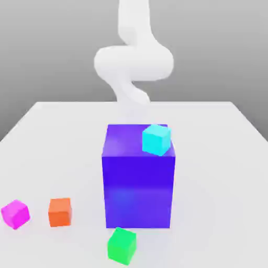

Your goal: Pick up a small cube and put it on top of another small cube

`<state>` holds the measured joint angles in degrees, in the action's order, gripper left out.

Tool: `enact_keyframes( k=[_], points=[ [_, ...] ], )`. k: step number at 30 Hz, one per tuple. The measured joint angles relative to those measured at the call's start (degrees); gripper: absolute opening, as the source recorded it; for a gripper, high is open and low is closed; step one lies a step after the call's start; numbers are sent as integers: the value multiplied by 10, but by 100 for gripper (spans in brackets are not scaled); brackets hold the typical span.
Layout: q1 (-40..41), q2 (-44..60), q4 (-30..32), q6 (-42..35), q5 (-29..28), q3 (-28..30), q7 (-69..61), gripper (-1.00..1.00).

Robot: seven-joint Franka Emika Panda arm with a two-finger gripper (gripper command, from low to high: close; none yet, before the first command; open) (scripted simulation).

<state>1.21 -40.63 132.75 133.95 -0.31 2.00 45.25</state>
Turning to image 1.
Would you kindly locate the small cyan cube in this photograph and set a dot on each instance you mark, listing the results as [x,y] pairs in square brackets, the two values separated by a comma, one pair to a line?
[156,140]

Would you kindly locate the large blue box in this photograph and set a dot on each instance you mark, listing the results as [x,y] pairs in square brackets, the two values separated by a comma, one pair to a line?
[138,188]

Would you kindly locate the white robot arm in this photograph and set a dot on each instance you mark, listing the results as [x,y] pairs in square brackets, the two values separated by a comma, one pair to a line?
[134,62]

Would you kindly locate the small orange cube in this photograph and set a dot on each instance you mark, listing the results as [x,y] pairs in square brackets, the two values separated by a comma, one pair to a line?
[59,212]

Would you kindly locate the small magenta cube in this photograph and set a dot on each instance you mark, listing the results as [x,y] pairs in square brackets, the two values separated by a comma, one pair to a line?
[15,214]

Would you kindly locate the small green cube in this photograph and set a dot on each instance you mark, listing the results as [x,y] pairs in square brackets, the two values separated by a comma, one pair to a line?
[121,246]

